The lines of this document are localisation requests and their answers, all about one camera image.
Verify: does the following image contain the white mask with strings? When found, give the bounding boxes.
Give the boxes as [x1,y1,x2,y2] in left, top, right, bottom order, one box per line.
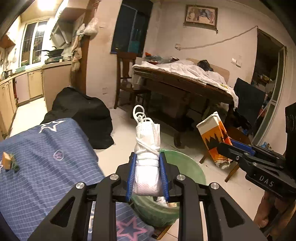
[132,105,162,197]

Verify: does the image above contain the orange white carton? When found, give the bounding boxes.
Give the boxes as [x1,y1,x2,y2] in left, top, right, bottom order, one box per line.
[197,111,232,170]

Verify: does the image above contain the green scrubbing pad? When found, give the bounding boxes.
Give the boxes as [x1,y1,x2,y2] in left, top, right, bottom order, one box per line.
[11,156,20,173]

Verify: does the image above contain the green lined trash bin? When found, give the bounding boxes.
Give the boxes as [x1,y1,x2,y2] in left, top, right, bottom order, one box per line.
[130,149,207,228]

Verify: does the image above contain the kitchen counter cabinets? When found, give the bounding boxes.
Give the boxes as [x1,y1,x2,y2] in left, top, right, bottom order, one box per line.
[1,61,71,139]

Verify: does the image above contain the kitchen range hood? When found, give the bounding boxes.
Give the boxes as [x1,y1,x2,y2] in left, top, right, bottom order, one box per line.
[50,20,74,48]

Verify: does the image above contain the person right hand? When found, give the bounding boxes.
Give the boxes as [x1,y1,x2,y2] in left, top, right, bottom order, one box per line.
[254,191,295,231]

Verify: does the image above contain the small wooden stool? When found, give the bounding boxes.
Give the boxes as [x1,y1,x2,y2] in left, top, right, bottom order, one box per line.
[199,126,251,182]

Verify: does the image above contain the dark wooden dining table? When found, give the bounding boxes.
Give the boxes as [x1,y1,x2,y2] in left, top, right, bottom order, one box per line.
[133,66,233,149]

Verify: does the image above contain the black cloth covered bundle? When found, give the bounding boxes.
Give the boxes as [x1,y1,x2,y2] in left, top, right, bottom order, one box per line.
[42,87,114,150]

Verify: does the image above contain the blue star patterned tablecloth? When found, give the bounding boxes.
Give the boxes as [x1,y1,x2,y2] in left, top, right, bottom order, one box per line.
[1,118,154,240]

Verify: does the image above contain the dark wooden chair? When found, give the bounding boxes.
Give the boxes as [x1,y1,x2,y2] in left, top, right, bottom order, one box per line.
[114,51,148,109]

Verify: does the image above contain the black wok on stove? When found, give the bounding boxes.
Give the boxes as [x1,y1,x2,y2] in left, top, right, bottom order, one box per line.
[37,48,64,58]

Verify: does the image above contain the white hanging plastic bag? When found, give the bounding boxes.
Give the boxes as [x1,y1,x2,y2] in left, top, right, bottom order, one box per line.
[83,17,98,36]

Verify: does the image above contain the framed elephant picture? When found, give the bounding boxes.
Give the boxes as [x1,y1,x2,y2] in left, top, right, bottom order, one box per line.
[184,4,218,30]

